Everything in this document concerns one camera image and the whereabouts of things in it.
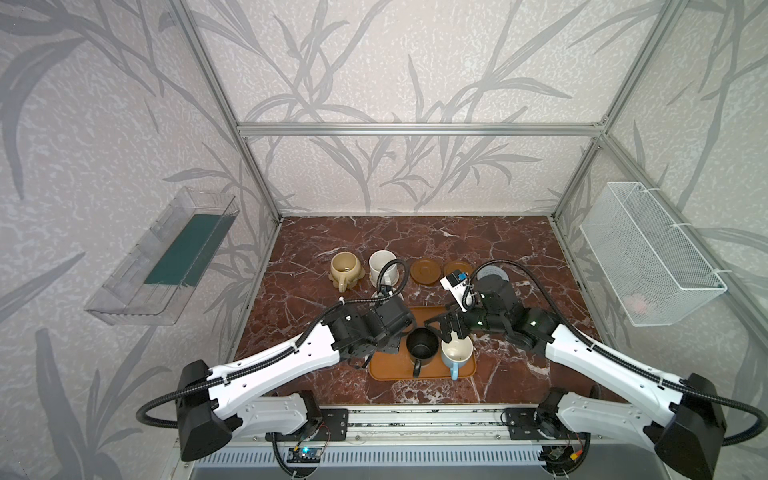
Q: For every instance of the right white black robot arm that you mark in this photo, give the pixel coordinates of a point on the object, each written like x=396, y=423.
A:
x=683, y=421

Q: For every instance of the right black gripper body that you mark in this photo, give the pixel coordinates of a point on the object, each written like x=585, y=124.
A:
x=455, y=321

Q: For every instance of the grey round coaster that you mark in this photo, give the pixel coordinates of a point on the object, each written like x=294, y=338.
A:
x=492, y=270

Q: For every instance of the green lit circuit board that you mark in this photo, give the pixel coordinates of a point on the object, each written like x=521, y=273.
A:
x=304, y=455

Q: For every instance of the beige ceramic mug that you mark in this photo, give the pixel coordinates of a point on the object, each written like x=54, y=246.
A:
x=345, y=259

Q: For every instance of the wooden round coaster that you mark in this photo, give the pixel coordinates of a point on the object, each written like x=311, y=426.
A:
x=457, y=265
x=425, y=271

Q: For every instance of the black mug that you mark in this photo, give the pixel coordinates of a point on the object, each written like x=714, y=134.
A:
x=422, y=345

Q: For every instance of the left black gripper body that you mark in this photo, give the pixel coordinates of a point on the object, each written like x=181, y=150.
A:
x=395, y=335

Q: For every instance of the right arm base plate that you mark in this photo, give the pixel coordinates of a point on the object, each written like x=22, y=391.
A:
x=522, y=424

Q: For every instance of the aluminium front rail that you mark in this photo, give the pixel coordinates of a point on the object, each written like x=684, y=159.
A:
x=420, y=427

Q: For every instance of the white speckled mug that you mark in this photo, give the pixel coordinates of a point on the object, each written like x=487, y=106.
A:
x=378, y=276

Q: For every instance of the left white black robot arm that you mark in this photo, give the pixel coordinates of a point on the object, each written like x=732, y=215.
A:
x=230, y=386

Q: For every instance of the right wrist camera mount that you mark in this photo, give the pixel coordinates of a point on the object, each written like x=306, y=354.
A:
x=457, y=283

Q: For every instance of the white wire wall basket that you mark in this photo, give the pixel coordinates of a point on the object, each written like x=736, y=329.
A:
x=658, y=274

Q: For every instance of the clear plastic wall bin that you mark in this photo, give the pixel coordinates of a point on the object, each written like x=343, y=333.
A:
x=153, y=284

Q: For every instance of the right wired circuit board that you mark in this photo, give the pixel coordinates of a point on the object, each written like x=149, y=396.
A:
x=560, y=455

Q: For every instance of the cork flower shaped coaster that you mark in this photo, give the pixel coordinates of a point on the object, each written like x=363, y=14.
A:
x=349, y=276

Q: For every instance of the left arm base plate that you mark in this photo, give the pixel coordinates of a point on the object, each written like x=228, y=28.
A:
x=329, y=425

